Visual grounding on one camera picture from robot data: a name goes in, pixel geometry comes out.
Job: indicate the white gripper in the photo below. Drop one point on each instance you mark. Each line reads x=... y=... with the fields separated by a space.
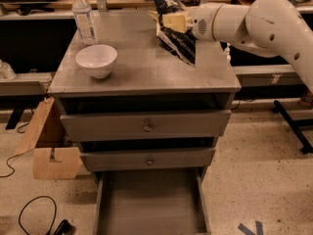
x=201 y=23

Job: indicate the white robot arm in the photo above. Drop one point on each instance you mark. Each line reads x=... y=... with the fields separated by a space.
x=264 y=28

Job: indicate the brown and yellow chip bag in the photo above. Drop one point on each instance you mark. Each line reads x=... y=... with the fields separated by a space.
x=154 y=15

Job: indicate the grey top drawer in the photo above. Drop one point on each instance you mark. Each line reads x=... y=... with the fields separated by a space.
x=136 y=126

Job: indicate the grey drawer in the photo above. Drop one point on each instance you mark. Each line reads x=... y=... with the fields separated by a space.
x=151 y=202
x=149 y=159
x=136 y=126

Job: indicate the grey drawer cabinet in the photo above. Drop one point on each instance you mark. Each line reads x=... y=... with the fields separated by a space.
x=145 y=79

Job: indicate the grey middle drawer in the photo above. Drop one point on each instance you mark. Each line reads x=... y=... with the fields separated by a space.
x=149 y=159

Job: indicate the grey bottom drawer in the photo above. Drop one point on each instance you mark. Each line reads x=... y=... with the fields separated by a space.
x=151 y=202

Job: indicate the white pump dispenser bottle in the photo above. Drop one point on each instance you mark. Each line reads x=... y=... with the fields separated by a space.
x=227 y=51

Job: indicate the white ceramic bowl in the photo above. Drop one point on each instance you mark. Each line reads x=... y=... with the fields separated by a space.
x=97 y=60

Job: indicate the clear plastic water bottle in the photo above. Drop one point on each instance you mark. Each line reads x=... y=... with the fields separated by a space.
x=83 y=16

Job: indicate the black table leg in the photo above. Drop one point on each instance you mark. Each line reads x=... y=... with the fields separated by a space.
x=296 y=126

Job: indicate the clear plastic container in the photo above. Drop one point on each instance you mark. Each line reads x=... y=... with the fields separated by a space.
x=6 y=72

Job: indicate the cardboard box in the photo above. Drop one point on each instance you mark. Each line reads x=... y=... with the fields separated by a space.
x=54 y=157

